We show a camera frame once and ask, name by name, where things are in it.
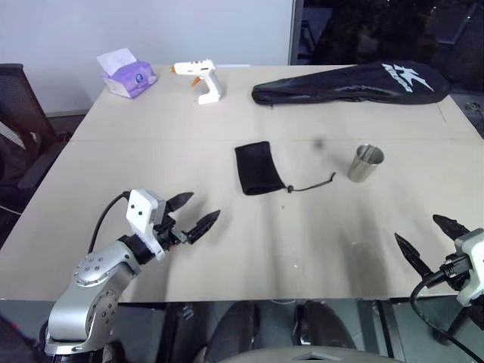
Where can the stainless steel cup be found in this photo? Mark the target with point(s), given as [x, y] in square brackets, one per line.
[363, 164]

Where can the round floor socket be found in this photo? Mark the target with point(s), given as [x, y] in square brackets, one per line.
[475, 106]

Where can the grey window frame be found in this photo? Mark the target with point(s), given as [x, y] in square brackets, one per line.
[295, 32]

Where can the purple tissue pack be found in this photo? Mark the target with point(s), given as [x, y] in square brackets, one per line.
[126, 75]

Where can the black office chair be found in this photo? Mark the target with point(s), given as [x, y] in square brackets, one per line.
[26, 113]

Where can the grey robot body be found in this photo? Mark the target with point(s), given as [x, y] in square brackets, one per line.
[302, 354]

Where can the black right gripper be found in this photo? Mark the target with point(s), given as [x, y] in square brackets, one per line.
[440, 278]

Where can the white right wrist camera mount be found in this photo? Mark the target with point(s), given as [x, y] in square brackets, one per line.
[470, 264]

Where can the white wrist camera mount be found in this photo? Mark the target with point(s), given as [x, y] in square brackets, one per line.
[470, 264]
[141, 211]

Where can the black racket bag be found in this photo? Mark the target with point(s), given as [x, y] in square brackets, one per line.
[355, 85]

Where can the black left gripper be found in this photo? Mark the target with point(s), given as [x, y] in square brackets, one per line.
[170, 233]

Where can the white hot glue gun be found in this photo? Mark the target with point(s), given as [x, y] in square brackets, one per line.
[207, 77]

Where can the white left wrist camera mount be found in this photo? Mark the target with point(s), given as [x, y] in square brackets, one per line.
[141, 211]

